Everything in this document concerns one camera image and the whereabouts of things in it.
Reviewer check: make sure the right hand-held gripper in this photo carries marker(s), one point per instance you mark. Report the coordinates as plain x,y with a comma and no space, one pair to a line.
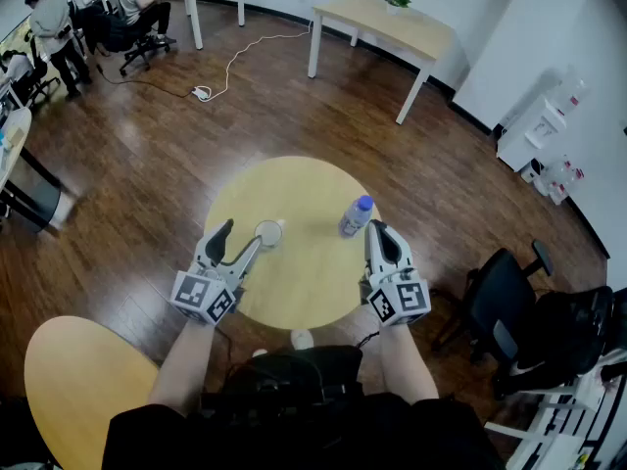
399,301

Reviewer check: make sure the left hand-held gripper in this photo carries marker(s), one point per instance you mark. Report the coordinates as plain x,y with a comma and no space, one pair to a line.
203,296

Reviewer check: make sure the clear plastic bottle blue cap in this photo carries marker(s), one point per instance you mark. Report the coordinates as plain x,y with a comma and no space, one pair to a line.
353,220

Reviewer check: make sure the person's right forearm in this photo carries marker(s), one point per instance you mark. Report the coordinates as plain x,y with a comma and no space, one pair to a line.
406,365

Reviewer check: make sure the person's left forearm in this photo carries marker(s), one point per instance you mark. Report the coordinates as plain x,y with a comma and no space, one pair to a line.
181,365

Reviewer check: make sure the small round yellow table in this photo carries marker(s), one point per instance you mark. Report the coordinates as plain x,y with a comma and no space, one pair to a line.
303,199

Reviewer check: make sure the person's white shoe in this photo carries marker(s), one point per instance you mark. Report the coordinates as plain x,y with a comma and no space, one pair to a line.
259,353
302,339

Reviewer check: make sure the black office chair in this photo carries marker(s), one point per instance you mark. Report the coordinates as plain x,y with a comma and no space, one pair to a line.
563,331
499,287
137,49
41,74

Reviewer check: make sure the black chest pack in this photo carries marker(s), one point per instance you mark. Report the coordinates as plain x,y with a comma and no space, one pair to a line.
294,375

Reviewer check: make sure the white power strip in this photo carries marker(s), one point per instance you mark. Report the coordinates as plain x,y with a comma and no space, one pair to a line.
201,93

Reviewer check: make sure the white water dispenser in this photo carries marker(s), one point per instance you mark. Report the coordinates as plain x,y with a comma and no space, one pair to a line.
524,140

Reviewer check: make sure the person's black clothing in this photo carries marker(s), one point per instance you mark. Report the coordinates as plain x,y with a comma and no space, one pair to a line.
392,438

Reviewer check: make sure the clear water jug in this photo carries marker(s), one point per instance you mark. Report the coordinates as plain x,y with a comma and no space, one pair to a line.
570,91
561,179

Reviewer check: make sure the large round wooden table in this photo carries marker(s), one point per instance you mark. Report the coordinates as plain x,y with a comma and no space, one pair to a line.
78,385

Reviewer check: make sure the white metal rack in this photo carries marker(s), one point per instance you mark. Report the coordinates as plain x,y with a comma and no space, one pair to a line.
553,409

